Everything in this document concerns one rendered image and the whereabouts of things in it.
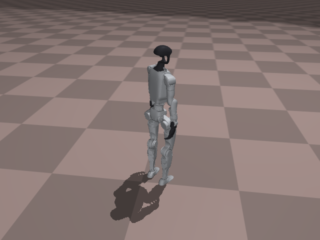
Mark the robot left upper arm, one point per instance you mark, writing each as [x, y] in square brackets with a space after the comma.
[148, 69]

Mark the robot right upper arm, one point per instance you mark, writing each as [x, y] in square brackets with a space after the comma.
[170, 81]

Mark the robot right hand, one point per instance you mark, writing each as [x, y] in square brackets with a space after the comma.
[172, 131]

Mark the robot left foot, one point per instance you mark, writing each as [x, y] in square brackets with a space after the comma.
[151, 173]

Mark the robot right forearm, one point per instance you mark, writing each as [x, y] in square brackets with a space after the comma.
[173, 112]

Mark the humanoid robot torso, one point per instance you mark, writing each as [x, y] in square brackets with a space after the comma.
[158, 93]

